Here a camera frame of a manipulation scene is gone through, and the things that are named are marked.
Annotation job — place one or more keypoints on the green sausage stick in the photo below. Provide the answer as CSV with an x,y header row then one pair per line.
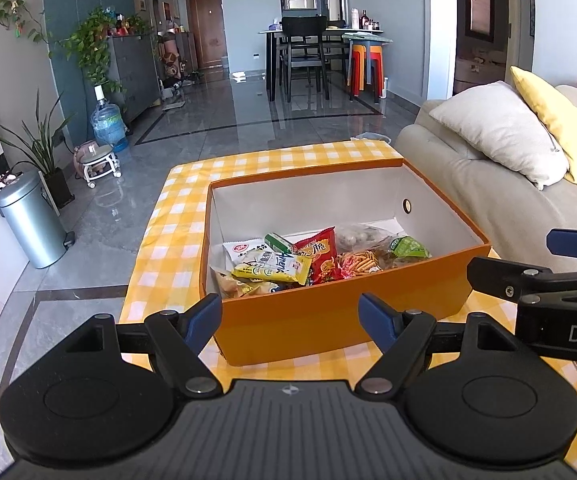
x,y
278,242

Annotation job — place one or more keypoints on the yellow pillow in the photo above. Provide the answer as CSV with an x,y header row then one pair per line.
x,y
563,120

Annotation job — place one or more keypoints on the trailing green plant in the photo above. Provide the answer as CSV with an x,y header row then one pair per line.
x,y
91,40

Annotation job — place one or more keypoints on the orange stick snack packet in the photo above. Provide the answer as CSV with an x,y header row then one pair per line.
x,y
361,262

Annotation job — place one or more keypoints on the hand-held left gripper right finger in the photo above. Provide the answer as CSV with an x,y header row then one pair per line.
x,y
376,320

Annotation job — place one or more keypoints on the yellow snack packet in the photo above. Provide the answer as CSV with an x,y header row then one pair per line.
x,y
268,271

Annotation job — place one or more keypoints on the wooden door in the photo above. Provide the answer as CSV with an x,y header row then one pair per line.
x,y
208,30

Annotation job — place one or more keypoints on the white pillow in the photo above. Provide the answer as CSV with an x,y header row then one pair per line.
x,y
498,130

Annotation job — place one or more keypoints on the clear packet of eggs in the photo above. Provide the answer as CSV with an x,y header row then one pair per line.
x,y
363,235

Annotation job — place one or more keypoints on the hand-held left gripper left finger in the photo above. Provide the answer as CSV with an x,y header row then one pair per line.
x,y
203,322

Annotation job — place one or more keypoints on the brown glass bottle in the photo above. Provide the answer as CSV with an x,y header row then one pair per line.
x,y
365,19

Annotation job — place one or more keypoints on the blue water jug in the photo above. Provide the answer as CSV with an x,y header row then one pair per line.
x,y
109,127

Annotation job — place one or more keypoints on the brown framed window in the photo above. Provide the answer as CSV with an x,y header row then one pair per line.
x,y
481,0

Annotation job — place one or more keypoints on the white sausage packet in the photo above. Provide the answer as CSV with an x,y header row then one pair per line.
x,y
241,250

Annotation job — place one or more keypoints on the pale green chips packet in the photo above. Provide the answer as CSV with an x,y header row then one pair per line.
x,y
238,287

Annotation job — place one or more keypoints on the stacked orange stools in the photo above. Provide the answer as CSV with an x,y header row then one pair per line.
x,y
363,60

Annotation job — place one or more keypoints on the yellow checked tablecloth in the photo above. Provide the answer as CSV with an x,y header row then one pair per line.
x,y
178,210

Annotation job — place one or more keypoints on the small green-top table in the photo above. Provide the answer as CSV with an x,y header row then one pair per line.
x,y
368,37

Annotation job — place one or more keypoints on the black dining table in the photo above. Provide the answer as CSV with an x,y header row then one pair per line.
x,y
272,70

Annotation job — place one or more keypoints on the red snack packet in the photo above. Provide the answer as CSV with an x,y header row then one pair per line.
x,y
321,257

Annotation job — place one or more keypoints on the hanging wall plant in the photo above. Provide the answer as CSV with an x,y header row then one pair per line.
x,y
6,12

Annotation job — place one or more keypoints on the beige sofa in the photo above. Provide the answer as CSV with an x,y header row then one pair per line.
x,y
468,185

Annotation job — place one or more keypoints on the orange cardboard box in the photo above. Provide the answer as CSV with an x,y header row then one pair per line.
x,y
318,320

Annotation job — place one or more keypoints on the grey drawer cabinet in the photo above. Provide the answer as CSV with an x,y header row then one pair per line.
x,y
133,75

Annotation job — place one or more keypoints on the white wheeled stool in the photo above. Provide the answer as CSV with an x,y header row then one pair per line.
x,y
97,157

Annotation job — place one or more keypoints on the black dining chair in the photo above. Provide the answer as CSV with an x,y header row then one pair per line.
x,y
303,25

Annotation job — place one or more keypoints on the small green snack packet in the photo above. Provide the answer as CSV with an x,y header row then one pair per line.
x,y
408,247

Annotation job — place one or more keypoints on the silver pedal trash can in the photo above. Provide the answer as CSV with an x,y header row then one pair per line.
x,y
28,220

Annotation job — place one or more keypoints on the white tumbler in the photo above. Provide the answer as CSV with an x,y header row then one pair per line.
x,y
354,17

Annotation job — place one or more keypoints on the long-leaved potted plant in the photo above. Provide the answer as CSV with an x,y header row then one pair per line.
x,y
43,150

